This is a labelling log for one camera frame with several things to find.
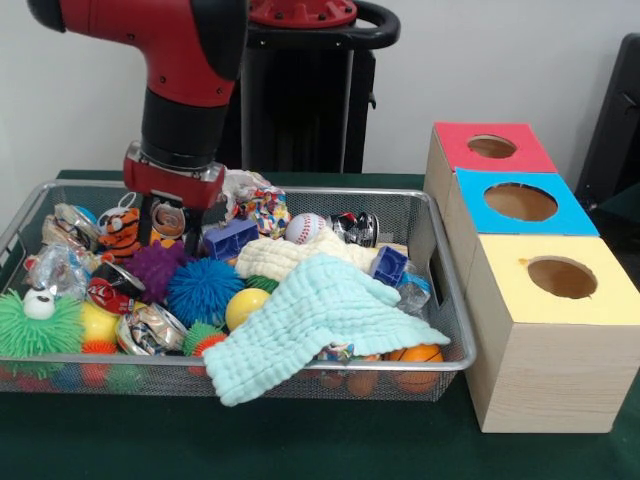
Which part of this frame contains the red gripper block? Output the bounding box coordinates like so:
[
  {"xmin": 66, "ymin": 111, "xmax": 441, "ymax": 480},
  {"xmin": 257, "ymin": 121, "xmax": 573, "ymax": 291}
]
[{"xmin": 123, "ymin": 141, "xmax": 226, "ymax": 256}]

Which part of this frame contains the small orange tiger plush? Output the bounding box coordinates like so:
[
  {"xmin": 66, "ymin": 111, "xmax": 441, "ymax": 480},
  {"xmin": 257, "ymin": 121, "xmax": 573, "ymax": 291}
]
[{"xmin": 98, "ymin": 207, "xmax": 142, "ymax": 264}]

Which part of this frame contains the plain blue spiky ball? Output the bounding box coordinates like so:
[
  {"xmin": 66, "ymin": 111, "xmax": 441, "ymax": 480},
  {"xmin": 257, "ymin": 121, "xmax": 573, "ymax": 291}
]
[{"xmin": 167, "ymin": 258, "xmax": 246, "ymax": 329}]

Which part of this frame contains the cream yellow cloth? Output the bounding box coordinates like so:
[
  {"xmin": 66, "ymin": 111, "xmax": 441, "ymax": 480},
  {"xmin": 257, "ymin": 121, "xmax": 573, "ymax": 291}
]
[{"xmin": 234, "ymin": 227, "xmax": 379, "ymax": 281}]

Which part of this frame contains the smooth yellow ball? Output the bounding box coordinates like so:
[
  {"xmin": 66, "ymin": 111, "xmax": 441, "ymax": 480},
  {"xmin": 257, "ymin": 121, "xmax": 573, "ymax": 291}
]
[{"xmin": 225, "ymin": 288, "xmax": 272, "ymax": 331}]

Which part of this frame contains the mint green cloth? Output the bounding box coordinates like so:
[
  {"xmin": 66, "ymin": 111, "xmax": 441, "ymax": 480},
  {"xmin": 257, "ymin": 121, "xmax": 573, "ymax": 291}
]
[{"xmin": 202, "ymin": 252, "xmax": 451, "ymax": 407}]

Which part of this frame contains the purple plastic toy block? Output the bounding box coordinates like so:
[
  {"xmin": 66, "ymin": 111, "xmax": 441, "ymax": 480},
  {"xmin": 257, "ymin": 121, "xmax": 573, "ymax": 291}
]
[{"xmin": 371, "ymin": 244, "xmax": 410, "ymax": 289}]

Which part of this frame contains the shallow metal mesh bin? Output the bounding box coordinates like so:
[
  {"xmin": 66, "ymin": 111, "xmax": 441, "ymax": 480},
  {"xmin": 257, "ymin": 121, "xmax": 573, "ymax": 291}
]
[{"xmin": 0, "ymin": 179, "xmax": 477, "ymax": 404}]

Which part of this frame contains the wooden box with three holes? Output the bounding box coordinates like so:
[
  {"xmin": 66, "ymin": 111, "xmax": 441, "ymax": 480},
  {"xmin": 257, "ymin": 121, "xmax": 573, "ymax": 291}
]
[{"xmin": 422, "ymin": 121, "xmax": 640, "ymax": 435}]

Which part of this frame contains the crushed silver drink can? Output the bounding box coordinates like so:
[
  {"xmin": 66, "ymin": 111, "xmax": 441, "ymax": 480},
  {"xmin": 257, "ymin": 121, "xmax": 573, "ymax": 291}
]
[{"xmin": 115, "ymin": 303, "xmax": 189, "ymax": 356}]

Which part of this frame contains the white toy baseball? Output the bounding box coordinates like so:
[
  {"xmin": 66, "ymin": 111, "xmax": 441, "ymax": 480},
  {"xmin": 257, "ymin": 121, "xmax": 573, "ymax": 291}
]
[{"xmin": 285, "ymin": 213, "xmax": 327, "ymax": 245}]

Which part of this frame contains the green spiky ball with eyes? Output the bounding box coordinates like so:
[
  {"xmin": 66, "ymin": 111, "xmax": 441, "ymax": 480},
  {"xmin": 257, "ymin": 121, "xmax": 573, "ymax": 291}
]
[{"xmin": 0, "ymin": 287, "xmax": 84, "ymax": 371}]

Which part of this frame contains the crushed black drink can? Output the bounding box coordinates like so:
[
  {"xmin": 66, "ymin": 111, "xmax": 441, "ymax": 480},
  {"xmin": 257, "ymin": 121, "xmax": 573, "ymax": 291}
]
[{"xmin": 327, "ymin": 211, "xmax": 381, "ymax": 249}]

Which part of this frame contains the dark green table cloth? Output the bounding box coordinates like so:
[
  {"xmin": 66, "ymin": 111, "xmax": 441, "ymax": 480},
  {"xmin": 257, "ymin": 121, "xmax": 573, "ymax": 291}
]
[
  {"xmin": 589, "ymin": 192, "xmax": 640, "ymax": 242},
  {"xmin": 0, "ymin": 169, "xmax": 640, "ymax": 480}
]

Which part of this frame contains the black upright panel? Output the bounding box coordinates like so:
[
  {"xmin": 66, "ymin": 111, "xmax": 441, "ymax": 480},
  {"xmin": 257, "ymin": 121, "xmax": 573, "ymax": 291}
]
[{"xmin": 574, "ymin": 33, "xmax": 640, "ymax": 201}]

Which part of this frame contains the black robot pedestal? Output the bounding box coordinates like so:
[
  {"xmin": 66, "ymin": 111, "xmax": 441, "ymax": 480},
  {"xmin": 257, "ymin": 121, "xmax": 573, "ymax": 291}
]
[{"xmin": 219, "ymin": 0, "xmax": 401, "ymax": 174}]

